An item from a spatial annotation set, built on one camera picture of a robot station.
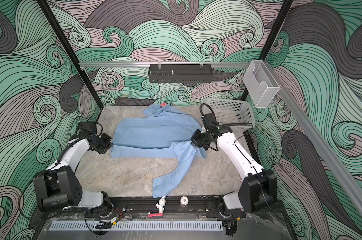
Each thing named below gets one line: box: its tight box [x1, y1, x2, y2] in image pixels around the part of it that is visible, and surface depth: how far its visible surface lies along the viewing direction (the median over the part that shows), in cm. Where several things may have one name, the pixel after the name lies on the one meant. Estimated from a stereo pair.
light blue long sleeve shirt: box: [111, 103, 207, 198], surface depth 100 cm
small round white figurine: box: [180, 196, 189, 207], surface depth 72 cm
